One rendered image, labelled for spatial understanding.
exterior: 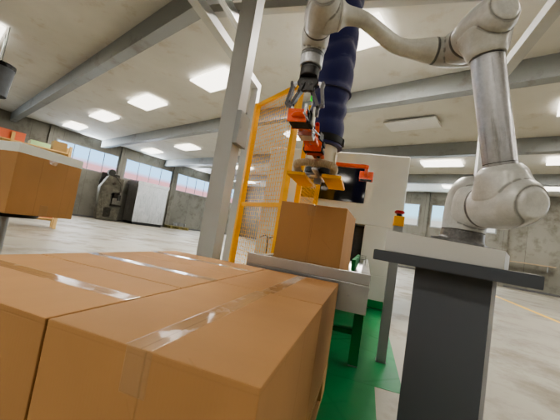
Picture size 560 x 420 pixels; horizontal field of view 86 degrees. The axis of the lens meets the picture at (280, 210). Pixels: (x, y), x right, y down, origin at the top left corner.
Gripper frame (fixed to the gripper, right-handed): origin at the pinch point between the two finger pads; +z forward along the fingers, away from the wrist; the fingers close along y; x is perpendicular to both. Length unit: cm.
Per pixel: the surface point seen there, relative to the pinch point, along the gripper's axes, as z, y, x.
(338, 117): -23, -6, -53
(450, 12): -277, -96, -297
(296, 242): 49, 9, -65
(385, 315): 89, -49, -113
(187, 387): 69, -8, 68
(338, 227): 37, -14, -64
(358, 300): 73, -30, -57
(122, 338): 66, 6, 67
